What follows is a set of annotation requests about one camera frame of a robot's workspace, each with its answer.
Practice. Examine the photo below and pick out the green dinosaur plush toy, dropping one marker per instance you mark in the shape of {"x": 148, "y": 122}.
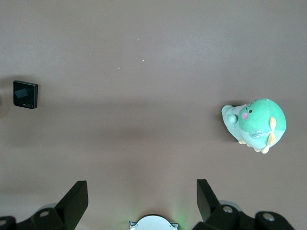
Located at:
{"x": 256, "y": 122}

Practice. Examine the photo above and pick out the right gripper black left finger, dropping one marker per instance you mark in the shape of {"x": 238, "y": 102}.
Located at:
{"x": 69, "y": 206}

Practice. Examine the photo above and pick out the black flip phone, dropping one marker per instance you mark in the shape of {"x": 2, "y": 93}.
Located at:
{"x": 25, "y": 94}

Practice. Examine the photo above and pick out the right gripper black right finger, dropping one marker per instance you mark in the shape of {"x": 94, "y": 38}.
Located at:
{"x": 211, "y": 208}

